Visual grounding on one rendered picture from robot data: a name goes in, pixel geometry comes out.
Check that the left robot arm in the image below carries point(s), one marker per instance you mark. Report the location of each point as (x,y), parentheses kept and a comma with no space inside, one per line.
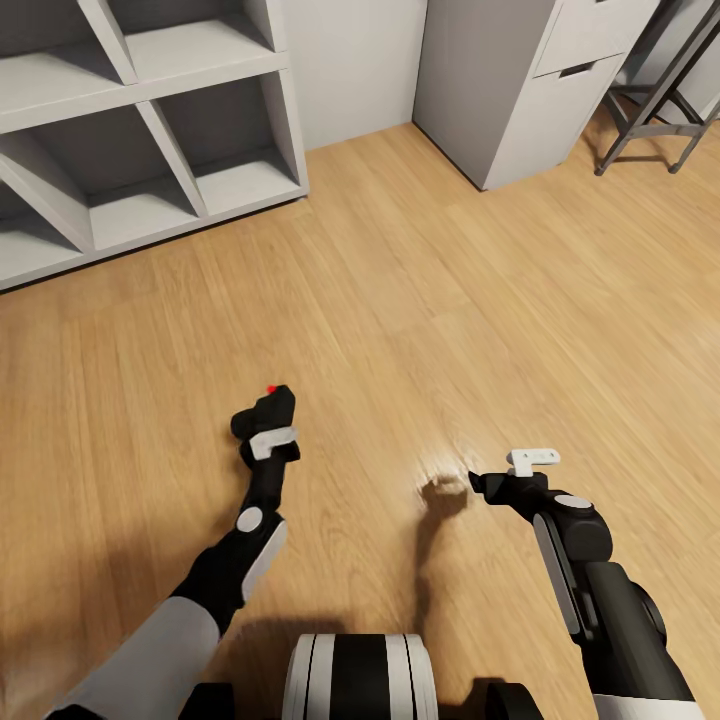
(152,675)

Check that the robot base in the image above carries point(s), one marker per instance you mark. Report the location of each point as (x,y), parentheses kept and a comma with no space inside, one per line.
(505,701)

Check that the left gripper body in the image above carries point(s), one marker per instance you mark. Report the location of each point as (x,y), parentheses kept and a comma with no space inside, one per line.
(275,463)

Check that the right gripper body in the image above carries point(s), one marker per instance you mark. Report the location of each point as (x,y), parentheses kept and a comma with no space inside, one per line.
(503,489)

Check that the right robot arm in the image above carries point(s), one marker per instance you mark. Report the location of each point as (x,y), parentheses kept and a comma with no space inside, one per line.
(619,628)

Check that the digital camera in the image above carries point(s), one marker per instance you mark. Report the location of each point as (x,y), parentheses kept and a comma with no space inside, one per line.
(270,412)

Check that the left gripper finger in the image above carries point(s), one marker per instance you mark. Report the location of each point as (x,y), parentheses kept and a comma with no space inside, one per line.
(247,439)

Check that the bookcase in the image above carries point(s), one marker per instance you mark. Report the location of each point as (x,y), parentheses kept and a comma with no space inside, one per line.
(68,229)

